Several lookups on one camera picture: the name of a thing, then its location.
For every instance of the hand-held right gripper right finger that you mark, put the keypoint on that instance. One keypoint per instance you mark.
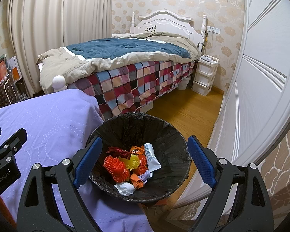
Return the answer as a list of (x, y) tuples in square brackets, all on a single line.
[(203, 162)]

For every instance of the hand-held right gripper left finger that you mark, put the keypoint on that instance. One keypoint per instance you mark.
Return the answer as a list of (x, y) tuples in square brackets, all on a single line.
[(87, 162)]

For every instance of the red foam fruit net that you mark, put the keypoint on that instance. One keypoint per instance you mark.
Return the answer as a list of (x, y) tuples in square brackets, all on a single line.
[(116, 169)]

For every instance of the dark red wrapper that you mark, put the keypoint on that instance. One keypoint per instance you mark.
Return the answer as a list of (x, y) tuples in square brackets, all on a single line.
[(118, 151)]

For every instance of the yellow foam fruit net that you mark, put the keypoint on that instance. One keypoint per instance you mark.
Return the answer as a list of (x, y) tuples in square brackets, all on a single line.
[(133, 163)]

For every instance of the white printed paper wrapper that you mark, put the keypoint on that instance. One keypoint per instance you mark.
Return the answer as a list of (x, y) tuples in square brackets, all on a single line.
[(124, 188)]

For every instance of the orange plastic bag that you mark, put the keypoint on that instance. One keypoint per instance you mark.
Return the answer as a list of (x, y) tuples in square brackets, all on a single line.
[(136, 151)]

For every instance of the white foil packet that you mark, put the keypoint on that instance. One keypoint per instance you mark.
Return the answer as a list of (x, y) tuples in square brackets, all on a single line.
[(151, 159)]

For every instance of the small orange paper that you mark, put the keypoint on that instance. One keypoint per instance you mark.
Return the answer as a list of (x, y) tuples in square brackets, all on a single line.
[(136, 182)]

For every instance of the red plastic bag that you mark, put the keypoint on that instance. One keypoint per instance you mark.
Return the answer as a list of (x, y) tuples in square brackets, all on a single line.
[(142, 164)]

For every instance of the lavender paper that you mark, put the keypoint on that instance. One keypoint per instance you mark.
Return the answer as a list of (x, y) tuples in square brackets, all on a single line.
[(145, 175)]

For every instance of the bin with black liner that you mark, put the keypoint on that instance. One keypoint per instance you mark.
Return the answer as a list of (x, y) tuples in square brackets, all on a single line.
[(140, 128)]

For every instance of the purple tablecloth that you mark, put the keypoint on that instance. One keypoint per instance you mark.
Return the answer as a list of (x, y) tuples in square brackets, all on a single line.
[(38, 116)]

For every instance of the brown patterned storage bag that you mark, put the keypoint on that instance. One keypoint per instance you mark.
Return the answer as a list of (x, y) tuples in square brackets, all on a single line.
[(0, 96)]

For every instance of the white and orange box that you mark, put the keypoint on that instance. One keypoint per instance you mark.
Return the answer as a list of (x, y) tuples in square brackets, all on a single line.
[(14, 65)]

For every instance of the white plastic bucket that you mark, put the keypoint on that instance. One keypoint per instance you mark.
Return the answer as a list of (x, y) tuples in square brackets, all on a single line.
[(185, 83)]

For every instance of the white plastic drawer cabinet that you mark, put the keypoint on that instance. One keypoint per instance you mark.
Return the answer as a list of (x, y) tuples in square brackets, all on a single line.
[(204, 77)]

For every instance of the plaid bedsheet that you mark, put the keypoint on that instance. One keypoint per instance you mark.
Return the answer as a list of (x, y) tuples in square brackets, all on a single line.
[(135, 84)]

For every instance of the white door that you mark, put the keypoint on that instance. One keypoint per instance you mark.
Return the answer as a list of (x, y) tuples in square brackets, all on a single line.
[(263, 65)]

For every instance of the blue and beige duvet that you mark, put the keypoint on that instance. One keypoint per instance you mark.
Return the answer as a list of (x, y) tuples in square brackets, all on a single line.
[(123, 48)]

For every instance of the beige pillow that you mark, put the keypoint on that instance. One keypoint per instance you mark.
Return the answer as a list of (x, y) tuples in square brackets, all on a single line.
[(120, 35)]

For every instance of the cream pleated curtain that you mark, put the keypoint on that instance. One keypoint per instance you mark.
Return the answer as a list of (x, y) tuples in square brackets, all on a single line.
[(62, 17)]

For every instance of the grey metal folding frame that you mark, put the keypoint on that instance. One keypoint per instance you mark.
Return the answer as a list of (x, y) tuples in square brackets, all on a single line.
[(7, 82)]

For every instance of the white wall socket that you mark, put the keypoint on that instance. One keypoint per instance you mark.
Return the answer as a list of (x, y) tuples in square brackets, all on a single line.
[(214, 29)]

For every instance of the white wooden bed frame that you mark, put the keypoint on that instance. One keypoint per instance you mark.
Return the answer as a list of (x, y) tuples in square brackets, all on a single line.
[(164, 24)]

